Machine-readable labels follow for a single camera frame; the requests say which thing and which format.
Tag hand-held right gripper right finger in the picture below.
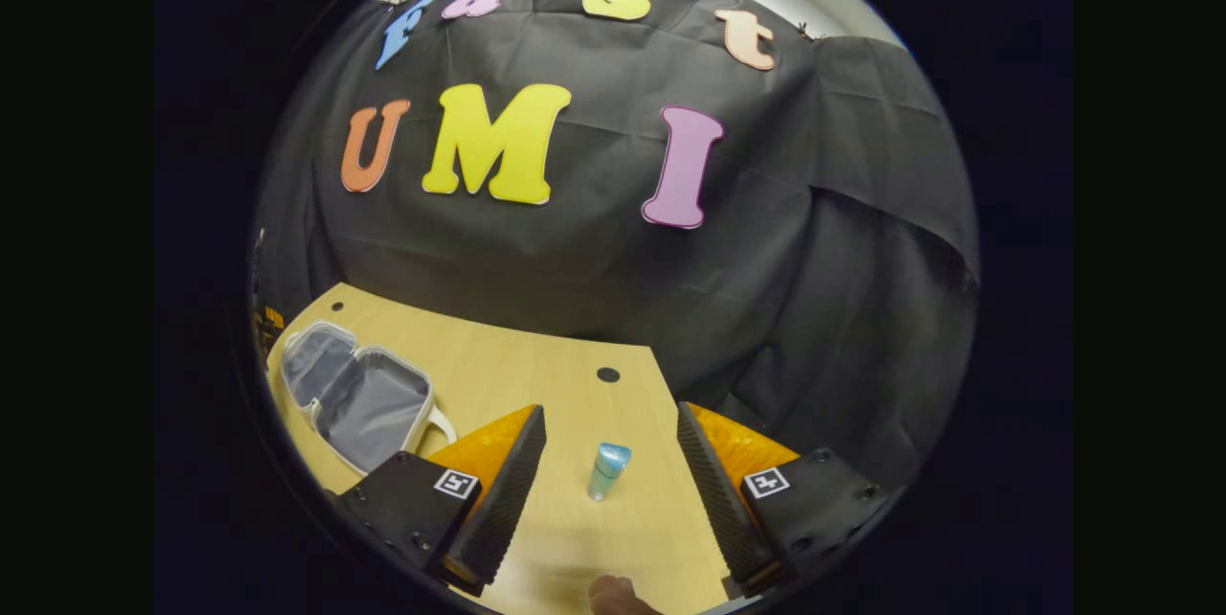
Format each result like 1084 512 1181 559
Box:
675 400 901 597

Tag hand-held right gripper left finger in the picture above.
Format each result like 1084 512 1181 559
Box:
337 403 549 597

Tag blue white cream tube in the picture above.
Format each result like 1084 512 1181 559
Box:
587 442 633 504

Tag white suitcase with grey lining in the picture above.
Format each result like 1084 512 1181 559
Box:
278 320 459 478

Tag black backdrop cloth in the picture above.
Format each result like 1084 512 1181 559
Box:
251 0 982 491

